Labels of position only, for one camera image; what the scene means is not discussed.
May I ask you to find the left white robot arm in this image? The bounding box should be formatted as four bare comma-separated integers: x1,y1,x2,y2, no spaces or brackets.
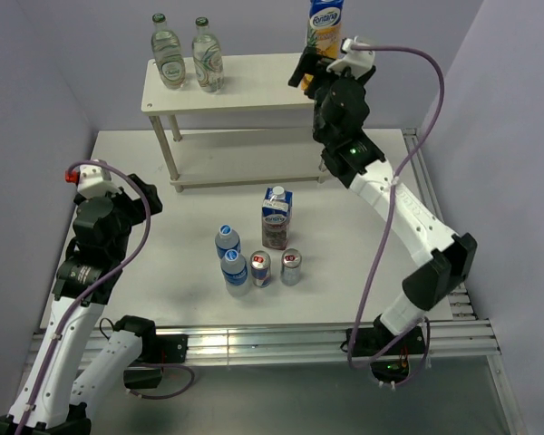
0,167,162,434

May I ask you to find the right glass water bottle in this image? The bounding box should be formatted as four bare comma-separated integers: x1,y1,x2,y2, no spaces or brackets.
192,16,224,93

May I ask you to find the blue red energy can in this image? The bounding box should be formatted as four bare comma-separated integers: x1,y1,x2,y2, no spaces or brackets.
249,250,271,288

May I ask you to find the glass water bottle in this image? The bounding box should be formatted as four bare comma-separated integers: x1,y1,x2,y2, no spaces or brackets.
192,16,224,93
151,14,186,90

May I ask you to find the plastic water bottle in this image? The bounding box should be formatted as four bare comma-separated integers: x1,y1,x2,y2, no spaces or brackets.
220,249,249,297
215,225,241,259

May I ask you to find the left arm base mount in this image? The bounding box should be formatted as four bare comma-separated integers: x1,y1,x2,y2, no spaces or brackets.
123,333,189,391

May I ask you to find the white two-tier shelf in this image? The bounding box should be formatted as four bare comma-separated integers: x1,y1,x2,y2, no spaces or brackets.
141,53,330,192

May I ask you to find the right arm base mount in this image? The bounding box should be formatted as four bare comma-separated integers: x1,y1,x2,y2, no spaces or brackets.
352,325,427,358

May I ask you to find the silver energy can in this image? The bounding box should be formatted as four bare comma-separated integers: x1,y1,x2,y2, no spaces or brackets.
281,248,302,286

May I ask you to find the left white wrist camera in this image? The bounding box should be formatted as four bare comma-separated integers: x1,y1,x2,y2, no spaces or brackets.
64,164,120,199

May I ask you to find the pineapple juice carton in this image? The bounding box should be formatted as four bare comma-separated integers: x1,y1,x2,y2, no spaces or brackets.
299,0,346,92

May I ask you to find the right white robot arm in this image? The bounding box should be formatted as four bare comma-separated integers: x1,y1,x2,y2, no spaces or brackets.
288,47,477,353

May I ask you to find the aluminium frame rail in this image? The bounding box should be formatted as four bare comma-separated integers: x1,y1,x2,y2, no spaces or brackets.
31,129,527,435

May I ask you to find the left glass water bottle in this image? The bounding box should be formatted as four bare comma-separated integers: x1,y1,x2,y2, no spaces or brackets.
151,14,186,90

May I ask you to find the purple juice carton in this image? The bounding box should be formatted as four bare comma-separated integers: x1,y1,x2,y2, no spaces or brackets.
261,186,293,250

